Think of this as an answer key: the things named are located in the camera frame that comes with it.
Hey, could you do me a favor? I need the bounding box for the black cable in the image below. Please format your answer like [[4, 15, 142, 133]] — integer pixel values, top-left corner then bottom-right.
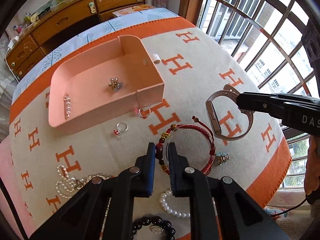
[[268, 196, 308, 218]]

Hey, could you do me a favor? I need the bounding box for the black flashlight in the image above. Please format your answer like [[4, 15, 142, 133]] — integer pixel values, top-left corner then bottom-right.
[[36, 7, 51, 20]]

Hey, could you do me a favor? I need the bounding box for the black bead bracelet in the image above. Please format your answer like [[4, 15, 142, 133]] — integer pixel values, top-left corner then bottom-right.
[[131, 216, 177, 240]]

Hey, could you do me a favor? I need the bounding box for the orange magazine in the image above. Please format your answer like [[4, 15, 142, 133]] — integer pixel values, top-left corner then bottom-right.
[[112, 4, 156, 17]]

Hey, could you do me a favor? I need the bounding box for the pink jewelry tray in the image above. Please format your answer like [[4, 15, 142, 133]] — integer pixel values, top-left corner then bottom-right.
[[48, 35, 164, 134]]

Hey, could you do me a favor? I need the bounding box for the orange H-pattern blanket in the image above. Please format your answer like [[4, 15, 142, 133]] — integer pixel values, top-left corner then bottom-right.
[[10, 17, 292, 231]]

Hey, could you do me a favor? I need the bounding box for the wooden desk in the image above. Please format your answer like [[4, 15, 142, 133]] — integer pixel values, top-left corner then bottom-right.
[[5, 0, 145, 79]]

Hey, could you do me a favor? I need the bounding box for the ring with red charm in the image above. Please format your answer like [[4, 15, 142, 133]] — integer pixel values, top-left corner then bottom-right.
[[113, 121, 129, 140]]

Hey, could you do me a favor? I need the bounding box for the window metal grille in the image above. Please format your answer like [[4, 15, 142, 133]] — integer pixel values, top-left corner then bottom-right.
[[197, 0, 320, 201]]

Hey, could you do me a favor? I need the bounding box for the ring with pink stone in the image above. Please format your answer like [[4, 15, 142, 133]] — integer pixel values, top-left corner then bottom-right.
[[134, 105, 153, 119]]

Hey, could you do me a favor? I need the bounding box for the red braided bracelet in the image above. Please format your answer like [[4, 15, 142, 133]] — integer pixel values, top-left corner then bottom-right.
[[154, 115, 217, 176]]

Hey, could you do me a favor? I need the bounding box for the long pearl necklace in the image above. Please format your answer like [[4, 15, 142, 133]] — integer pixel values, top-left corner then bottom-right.
[[55, 164, 112, 200]]

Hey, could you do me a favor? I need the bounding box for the person's right hand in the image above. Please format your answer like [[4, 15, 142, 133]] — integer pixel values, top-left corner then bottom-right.
[[304, 135, 320, 195]]

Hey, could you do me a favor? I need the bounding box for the pearl bracelet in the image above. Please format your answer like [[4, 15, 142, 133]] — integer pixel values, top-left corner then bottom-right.
[[159, 189, 191, 219]]

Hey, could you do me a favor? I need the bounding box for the teal butterfly hair clip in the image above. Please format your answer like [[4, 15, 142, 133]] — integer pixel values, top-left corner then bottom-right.
[[216, 152, 230, 166]]

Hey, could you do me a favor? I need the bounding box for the pink blanket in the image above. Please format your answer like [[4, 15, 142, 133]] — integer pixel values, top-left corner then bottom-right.
[[0, 137, 35, 239]]

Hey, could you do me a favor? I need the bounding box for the white power adapter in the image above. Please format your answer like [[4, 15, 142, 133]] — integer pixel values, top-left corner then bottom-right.
[[8, 36, 20, 50]]

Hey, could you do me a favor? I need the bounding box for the flower hair clip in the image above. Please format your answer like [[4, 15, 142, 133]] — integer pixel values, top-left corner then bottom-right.
[[108, 77, 124, 91]]

